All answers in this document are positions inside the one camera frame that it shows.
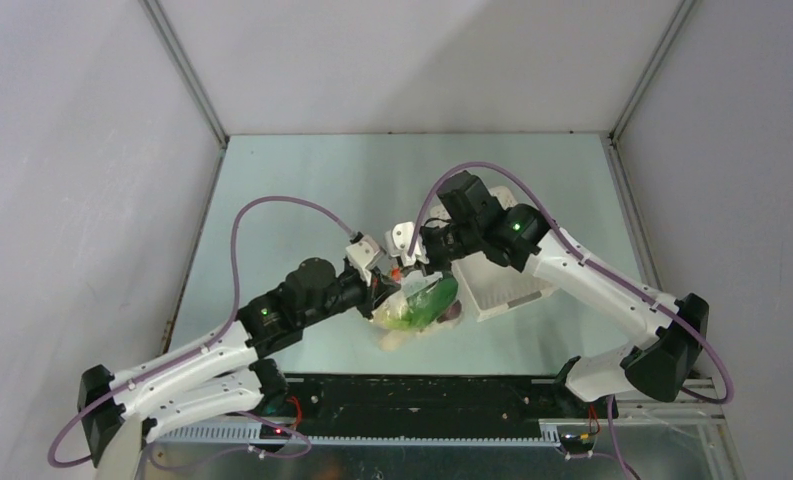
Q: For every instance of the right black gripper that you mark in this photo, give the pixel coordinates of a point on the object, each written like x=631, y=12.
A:
x=429, y=247

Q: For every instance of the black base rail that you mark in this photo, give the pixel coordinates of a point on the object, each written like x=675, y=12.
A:
x=492, y=407

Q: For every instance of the clear zip top bag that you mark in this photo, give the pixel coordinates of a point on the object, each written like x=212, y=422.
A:
x=414, y=281

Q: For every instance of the pale green cabbage leaf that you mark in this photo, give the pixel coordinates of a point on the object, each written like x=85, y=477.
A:
x=394, y=313

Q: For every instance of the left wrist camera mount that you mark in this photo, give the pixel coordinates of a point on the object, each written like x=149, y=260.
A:
x=363, y=253

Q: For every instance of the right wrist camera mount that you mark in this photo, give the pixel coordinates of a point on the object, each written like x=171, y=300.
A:
x=399, y=246

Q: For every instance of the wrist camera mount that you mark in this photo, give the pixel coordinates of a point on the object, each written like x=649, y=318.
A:
x=363, y=253
x=399, y=246

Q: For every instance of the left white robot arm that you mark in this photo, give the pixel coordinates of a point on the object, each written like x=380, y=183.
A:
x=229, y=368

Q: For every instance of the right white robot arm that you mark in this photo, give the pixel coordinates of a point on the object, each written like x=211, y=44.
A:
x=664, y=333

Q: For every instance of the dark brown mushroom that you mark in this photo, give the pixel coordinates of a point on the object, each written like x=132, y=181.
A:
x=452, y=314

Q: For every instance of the green bok choy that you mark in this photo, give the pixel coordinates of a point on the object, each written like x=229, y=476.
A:
x=431, y=301

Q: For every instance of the white plastic basket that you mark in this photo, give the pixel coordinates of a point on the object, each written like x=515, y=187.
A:
x=492, y=281

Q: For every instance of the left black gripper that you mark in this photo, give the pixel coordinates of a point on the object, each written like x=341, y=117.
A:
x=380, y=286

